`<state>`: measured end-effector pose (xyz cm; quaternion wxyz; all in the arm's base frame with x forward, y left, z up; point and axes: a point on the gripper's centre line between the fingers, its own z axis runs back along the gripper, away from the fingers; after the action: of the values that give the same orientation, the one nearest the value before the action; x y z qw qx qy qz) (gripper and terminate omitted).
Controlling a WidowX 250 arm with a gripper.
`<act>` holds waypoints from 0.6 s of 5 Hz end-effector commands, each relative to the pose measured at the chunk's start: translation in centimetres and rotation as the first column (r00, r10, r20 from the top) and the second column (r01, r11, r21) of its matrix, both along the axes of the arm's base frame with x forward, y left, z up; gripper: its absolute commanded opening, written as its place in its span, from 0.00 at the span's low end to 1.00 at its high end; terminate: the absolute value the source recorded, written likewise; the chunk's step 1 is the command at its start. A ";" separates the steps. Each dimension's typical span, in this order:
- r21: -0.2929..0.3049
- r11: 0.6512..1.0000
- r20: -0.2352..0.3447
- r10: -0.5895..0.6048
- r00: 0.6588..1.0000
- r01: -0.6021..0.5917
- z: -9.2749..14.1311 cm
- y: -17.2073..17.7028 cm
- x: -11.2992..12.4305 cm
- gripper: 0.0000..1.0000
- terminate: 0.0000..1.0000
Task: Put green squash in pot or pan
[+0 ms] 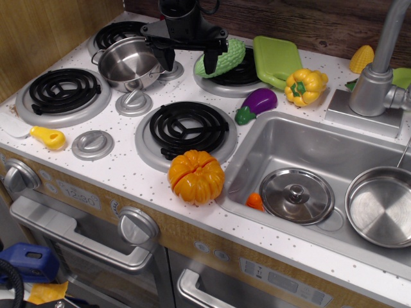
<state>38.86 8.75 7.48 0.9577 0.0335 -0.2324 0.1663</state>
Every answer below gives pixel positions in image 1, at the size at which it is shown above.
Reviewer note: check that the silver stovetop knob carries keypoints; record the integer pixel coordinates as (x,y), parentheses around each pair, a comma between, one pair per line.
(176,72)
(133,104)
(92,145)

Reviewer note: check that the front left black burner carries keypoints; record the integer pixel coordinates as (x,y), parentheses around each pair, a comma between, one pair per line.
(63,98)

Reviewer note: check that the silver stovetop knob back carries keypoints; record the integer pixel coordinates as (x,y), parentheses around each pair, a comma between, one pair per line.
(176,72)

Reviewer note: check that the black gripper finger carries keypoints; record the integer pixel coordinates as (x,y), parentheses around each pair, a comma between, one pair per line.
(210,61)
(165,57)

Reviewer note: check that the back right black burner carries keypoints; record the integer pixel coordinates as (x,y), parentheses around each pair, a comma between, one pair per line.
(236,83)

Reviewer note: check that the blue tool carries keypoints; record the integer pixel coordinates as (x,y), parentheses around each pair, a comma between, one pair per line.
(34,263)

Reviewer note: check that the silver oven door handle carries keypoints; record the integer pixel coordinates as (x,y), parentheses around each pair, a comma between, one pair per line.
(187,286)
(62,228)

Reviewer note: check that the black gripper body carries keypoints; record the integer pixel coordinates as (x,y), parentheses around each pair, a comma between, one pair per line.
(184,28)

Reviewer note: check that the green toy leaf piece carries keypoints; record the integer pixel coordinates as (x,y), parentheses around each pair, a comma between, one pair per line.
(401,78)

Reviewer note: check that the orange toy pumpkin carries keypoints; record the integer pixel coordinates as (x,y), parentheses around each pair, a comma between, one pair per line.
(196,177)

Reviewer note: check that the left silver oven door handle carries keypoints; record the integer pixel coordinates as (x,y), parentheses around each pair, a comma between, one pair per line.
(62,228)

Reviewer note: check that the orange toy carrot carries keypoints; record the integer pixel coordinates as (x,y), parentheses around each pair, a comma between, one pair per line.
(255,201)

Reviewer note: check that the yellow toy corn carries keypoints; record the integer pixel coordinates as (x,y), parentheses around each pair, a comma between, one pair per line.
(361,58)

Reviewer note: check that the silver toy faucet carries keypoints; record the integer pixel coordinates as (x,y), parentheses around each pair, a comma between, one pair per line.
(376,105)

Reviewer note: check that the steel sink basin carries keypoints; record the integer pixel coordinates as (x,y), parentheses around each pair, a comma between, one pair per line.
(277,140)

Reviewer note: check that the left silver oven knob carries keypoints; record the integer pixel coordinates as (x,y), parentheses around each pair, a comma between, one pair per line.
(20,176)

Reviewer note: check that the steel frying pan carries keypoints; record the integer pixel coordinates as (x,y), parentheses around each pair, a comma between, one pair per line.
(377,204)

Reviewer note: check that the back left black burner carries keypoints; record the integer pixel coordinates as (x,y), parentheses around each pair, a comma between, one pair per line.
(113,33)

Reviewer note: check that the green plastic cutting board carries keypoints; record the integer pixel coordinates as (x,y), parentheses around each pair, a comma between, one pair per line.
(275,60)

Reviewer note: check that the purple toy eggplant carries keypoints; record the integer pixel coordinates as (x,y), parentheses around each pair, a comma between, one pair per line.
(257,102)

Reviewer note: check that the silver oven knob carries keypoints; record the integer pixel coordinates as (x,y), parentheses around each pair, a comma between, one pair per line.
(20,176)
(136,227)

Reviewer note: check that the steel pot lid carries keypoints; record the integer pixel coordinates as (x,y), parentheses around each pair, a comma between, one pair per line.
(297,195)

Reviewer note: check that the yellow cloth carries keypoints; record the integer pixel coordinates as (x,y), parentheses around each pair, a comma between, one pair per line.
(42,293)

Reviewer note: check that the green bumpy toy squash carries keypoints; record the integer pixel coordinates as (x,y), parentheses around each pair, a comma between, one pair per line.
(227,61)

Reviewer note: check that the yellow toy bell pepper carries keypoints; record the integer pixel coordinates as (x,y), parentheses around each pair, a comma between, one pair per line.
(304,86)

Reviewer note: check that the silver stovetop knob middle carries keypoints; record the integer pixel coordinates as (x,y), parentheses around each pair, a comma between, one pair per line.
(133,104)

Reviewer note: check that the small steel pot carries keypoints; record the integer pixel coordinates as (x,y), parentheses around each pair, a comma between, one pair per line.
(128,65)

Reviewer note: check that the right silver oven door handle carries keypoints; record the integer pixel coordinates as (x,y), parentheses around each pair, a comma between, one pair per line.
(187,286)

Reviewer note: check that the front right black burner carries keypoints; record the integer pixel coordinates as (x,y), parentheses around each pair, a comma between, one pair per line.
(173,129)

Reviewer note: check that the black burner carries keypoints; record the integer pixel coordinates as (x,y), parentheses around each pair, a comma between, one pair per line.
(236,83)
(113,33)
(173,129)
(63,98)

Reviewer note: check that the silver stovetop knob front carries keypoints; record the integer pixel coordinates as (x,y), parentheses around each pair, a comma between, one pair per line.
(92,145)

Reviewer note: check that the right silver oven knob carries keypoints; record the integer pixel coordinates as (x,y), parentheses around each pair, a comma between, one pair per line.
(136,227)

